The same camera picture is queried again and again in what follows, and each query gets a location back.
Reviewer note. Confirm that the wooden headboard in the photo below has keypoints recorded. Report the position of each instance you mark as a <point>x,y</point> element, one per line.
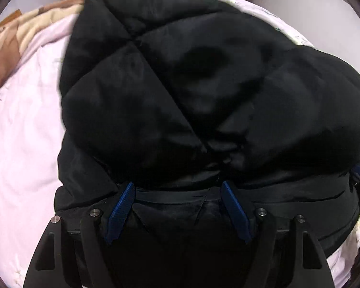
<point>10,18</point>

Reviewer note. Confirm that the black hooded puffer jacket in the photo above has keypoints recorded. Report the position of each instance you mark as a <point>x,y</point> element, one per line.
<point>179,96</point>

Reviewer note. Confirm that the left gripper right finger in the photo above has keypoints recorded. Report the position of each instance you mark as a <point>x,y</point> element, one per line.
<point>236,212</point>

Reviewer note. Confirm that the brown dog print blanket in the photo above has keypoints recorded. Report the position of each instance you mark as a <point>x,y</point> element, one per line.
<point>16,35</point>

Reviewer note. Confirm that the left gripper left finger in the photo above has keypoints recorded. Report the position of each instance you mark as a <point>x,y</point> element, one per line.
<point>120,213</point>

